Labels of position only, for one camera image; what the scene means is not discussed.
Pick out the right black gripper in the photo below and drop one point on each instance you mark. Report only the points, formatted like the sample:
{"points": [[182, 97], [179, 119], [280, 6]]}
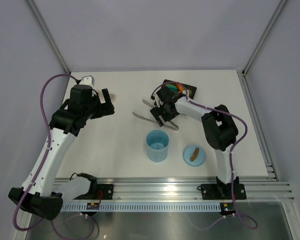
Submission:
{"points": [[157, 111]]}

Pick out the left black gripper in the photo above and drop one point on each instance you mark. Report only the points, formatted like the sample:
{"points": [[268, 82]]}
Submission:
{"points": [[105, 108]]}

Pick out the light blue cup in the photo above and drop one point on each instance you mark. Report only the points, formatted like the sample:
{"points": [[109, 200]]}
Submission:
{"points": [[157, 143]]}

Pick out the orange shrimp food piece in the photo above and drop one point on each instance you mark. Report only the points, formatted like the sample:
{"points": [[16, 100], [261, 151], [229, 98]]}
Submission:
{"points": [[180, 89]]}

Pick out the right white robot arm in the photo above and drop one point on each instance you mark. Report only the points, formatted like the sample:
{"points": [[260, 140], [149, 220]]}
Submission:
{"points": [[220, 132]]}

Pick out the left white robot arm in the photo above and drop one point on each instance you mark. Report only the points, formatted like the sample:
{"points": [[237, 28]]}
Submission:
{"points": [[37, 194]]}

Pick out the beige chopstick case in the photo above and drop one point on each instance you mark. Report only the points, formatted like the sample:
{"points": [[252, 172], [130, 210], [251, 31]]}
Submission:
{"points": [[102, 98]]}

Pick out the light blue lid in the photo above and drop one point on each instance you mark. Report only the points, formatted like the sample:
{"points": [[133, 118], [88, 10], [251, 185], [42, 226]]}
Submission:
{"points": [[187, 153]]}

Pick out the dark square teal plate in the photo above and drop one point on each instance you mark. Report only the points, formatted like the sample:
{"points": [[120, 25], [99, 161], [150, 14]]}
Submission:
{"points": [[172, 87]]}

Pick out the brown lid handle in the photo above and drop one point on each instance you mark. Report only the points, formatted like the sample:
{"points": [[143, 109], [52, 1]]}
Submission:
{"points": [[195, 154]]}

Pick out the white slotted cable duct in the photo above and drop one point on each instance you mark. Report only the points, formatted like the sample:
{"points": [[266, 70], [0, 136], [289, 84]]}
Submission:
{"points": [[182, 207]]}

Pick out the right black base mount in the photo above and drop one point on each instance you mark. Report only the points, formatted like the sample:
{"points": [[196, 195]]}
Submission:
{"points": [[220, 191]]}

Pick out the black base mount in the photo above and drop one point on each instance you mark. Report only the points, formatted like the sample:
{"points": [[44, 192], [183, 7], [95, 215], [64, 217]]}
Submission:
{"points": [[97, 191], [220, 191]]}

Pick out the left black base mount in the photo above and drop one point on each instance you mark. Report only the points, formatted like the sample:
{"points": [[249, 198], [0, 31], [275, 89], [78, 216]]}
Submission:
{"points": [[97, 191]]}

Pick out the aluminium front rail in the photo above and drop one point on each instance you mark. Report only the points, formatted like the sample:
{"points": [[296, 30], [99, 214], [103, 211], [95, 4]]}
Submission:
{"points": [[184, 189]]}

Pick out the left aluminium frame post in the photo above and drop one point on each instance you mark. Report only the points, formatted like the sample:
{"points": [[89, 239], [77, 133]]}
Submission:
{"points": [[33, 8]]}

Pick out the aluminium frame post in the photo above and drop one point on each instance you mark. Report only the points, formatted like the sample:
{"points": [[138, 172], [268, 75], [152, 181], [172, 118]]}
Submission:
{"points": [[33, 8], [265, 35]]}

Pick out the right aluminium frame post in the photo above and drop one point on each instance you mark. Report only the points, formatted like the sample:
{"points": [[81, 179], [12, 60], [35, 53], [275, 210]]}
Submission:
{"points": [[265, 35]]}

